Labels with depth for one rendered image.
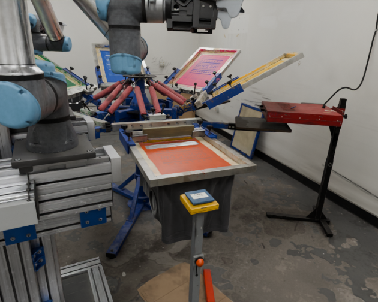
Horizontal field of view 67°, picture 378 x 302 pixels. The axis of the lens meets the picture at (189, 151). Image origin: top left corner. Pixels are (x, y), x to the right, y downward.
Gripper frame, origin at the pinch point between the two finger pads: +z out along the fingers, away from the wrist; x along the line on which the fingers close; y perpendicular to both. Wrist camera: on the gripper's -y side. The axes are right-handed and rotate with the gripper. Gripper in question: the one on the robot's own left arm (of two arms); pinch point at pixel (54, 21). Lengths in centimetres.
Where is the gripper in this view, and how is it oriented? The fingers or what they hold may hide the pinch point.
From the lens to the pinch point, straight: 202.8
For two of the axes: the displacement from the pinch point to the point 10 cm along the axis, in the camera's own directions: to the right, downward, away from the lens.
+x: 9.8, 1.4, 1.1
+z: -0.5, -3.5, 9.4
